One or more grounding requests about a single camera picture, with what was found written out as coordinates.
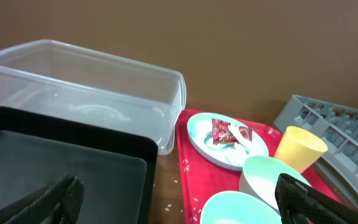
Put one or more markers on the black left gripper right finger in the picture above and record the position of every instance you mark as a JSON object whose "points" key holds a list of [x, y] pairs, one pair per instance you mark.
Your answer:
{"points": [[299, 203]]}

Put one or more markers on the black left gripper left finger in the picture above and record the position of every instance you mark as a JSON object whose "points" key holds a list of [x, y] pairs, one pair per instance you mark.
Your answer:
{"points": [[58, 202]]}

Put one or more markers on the pale green bowl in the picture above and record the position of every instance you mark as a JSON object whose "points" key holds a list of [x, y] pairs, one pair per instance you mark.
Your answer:
{"points": [[259, 178]]}

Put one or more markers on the light blue small bowl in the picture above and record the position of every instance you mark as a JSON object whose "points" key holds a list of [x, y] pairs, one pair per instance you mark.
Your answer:
{"points": [[233, 207]]}

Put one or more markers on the white tissue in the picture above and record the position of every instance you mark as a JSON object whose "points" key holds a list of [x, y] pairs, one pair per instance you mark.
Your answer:
{"points": [[239, 141]]}

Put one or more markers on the red snack wrapper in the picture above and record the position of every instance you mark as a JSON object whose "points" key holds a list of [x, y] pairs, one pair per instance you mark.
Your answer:
{"points": [[222, 134]]}

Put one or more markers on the grey dishwasher rack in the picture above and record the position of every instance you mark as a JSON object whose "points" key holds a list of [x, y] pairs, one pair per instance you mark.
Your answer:
{"points": [[337, 126]]}

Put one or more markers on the clear plastic waste bin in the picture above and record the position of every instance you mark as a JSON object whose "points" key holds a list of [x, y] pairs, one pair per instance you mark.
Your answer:
{"points": [[92, 87]]}

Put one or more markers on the yellow plastic cup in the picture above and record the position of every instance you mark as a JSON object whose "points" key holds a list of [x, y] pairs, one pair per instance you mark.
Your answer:
{"points": [[300, 148]]}

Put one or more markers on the black plastic tray bin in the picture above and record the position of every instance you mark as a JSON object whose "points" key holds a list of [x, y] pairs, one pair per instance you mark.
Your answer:
{"points": [[117, 169]]}

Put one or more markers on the light blue plate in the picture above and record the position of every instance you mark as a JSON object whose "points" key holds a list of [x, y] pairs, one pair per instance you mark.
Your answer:
{"points": [[230, 156]]}

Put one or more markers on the red serving tray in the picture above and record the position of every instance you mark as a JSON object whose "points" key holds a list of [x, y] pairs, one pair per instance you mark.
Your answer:
{"points": [[201, 179]]}

